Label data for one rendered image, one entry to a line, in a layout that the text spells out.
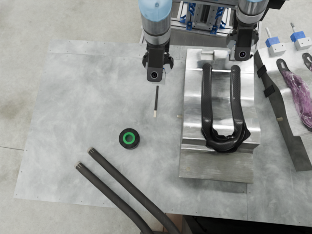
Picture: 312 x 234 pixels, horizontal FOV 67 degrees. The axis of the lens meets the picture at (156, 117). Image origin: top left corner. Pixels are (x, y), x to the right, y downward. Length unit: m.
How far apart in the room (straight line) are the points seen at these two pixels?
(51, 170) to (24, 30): 1.67
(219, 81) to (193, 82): 0.10
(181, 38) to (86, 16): 0.92
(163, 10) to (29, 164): 0.78
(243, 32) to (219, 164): 0.45
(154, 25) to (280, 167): 0.70
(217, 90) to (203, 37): 0.97
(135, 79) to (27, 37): 1.54
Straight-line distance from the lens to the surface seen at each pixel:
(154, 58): 0.71
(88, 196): 0.98
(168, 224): 0.82
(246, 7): 0.71
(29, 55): 2.32
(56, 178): 1.02
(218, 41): 1.86
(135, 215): 0.86
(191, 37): 1.85
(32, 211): 1.98
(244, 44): 0.81
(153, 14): 0.58
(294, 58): 1.13
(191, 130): 0.82
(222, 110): 0.89
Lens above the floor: 1.73
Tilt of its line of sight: 74 degrees down
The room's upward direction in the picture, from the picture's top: 9 degrees counter-clockwise
